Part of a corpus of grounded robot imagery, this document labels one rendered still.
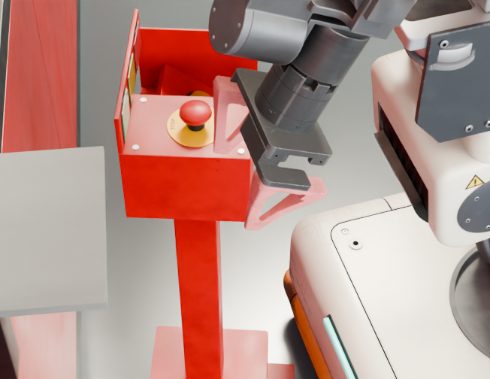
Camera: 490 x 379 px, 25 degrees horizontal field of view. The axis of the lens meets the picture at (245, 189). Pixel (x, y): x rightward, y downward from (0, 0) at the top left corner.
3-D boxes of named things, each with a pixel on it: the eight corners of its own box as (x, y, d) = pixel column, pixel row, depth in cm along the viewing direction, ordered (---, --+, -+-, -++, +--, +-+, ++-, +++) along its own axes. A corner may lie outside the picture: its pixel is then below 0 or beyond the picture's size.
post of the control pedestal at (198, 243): (222, 392, 186) (215, 180, 145) (186, 390, 186) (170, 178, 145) (224, 362, 190) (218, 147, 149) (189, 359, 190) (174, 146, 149)
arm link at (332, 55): (389, 34, 88) (363, -8, 91) (319, 19, 84) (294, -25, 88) (347, 98, 92) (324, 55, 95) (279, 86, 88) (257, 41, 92)
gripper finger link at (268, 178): (225, 244, 94) (273, 168, 89) (202, 185, 99) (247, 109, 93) (290, 250, 98) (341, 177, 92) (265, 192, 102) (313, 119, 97)
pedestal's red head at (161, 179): (250, 222, 140) (250, 124, 127) (125, 217, 141) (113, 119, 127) (257, 113, 153) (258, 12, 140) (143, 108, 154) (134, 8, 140)
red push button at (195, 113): (211, 141, 134) (210, 120, 131) (178, 140, 134) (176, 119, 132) (213, 118, 137) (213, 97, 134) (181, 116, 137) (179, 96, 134)
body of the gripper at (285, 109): (261, 162, 91) (302, 97, 86) (225, 82, 97) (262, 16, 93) (325, 171, 94) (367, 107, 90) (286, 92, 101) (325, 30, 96)
